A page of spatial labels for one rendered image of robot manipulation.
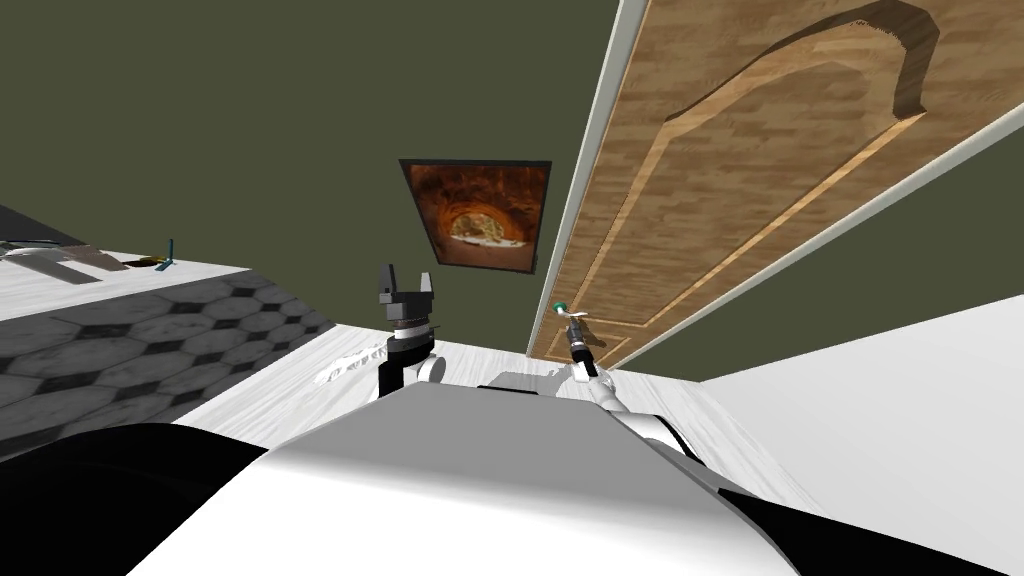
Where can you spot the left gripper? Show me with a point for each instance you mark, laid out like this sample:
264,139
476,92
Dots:
408,306

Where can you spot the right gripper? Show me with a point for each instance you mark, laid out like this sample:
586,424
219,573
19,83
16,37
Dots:
581,348

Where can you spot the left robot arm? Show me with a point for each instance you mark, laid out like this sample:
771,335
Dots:
410,354

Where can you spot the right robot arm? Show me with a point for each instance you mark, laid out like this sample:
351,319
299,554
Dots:
640,424

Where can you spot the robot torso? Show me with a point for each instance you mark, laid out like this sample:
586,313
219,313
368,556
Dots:
480,488

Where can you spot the brown wooden door leaf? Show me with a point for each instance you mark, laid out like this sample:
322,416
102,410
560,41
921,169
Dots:
744,176

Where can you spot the orange cave picture black frame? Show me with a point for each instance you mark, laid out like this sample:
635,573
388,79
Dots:
480,216

